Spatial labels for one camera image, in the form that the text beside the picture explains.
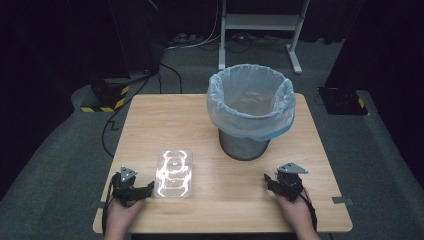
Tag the clear plastic container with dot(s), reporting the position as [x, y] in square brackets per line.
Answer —
[174, 173]

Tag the white metal stand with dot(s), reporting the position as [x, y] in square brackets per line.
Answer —
[263, 21]

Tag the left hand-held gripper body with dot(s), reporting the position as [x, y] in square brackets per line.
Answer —
[124, 186]

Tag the blue plastic bin liner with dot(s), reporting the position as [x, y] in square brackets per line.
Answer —
[250, 100]

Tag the black base with yellow stripes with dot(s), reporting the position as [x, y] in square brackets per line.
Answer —
[343, 101]
[106, 96]

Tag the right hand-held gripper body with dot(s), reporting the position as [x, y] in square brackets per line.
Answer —
[290, 181]

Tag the grey tape strip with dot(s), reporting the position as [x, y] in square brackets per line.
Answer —
[98, 204]
[342, 200]

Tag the metal mesh trash bin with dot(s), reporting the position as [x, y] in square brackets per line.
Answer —
[243, 148]

